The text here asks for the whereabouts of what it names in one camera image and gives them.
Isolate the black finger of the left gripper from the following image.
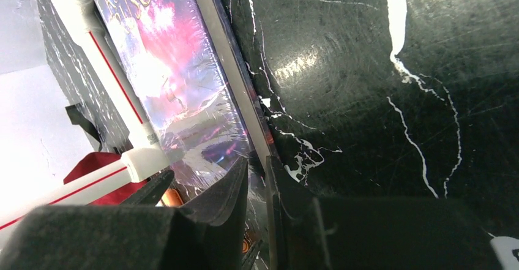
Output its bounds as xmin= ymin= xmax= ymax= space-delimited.
xmin=121 ymin=171 xmax=174 ymax=206

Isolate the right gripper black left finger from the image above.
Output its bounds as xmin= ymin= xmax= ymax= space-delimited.
xmin=1 ymin=157 xmax=248 ymax=269

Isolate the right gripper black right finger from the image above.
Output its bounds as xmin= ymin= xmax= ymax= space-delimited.
xmin=265 ymin=156 xmax=502 ymax=269

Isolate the red student backpack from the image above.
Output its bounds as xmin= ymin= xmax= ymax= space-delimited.
xmin=52 ymin=152 xmax=147 ymax=205

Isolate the dark purple galaxy book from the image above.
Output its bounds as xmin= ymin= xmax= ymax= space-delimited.
xmin=94 ymin=0 xmax=271 ymax=204

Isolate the white PVC pipe frame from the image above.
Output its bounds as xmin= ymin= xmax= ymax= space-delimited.
xmin=1 ymin=0 xmax=168 ymax=247

